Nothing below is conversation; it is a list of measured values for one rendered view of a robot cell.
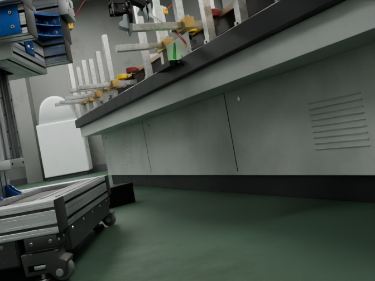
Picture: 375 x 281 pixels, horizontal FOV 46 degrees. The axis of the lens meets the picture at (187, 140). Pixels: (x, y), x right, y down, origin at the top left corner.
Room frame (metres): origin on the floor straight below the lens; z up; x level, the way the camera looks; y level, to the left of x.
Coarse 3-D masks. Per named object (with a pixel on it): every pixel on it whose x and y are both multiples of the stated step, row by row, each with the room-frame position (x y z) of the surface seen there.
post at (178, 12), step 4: (172, 0) 2.10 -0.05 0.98; (176, 0) 2.08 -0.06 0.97; (180, 0) 2.09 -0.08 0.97; (172, 4) 2.11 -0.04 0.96; (176, 4) 2.08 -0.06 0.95; (180, 4) 2.09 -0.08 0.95; (176, 8) 2.08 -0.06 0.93; (180, 8) 2.09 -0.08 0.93; (176, 12) 2.08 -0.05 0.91; (180, 12) 2.09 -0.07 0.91; (176, 16) 2.09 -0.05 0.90; (180, 16) 2.08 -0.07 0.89; (184, 16) 2.09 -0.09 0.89; (176, 20) 2.10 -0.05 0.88; (180, 32) 2.08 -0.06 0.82; (184, 32) 2.09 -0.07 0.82
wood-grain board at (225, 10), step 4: (232, 4) 2.03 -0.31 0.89; (224, 8) 2.09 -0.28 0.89; (228, 8) 2.06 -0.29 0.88; (232, 8) 2.03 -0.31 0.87; (220, 12) 2.12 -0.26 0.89; (224, 12) 2.09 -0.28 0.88; (228, 12) 2.08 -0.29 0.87; (220, 16) 2.13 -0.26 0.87; (196, 28) 2.36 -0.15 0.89; (200, 28) 2.32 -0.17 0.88; (196, 32) 2.37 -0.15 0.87; (192, 36) 2.44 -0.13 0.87; (156, 56) 2.91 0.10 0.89; (152, 60) 2.98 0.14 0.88; (140, 68) 3.21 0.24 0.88; (136, 72) 3.30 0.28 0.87; (128, 76) 3.47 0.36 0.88; (120, 80) 3.67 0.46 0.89
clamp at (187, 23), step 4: (192, 16) 2.03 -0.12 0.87; (180, 20) 2.04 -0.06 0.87; (184, 20) 2.01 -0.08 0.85; (188, 20) 2.02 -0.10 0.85; (192, 20) 2.03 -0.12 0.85; (184, 24) 2.02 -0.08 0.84; (188, 24) 2.02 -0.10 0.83; (192, 24) 2.02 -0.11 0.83; (184, 28) 2.03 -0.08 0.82; (188, 28) 2.04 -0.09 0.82; (192, 28) 2.05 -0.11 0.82
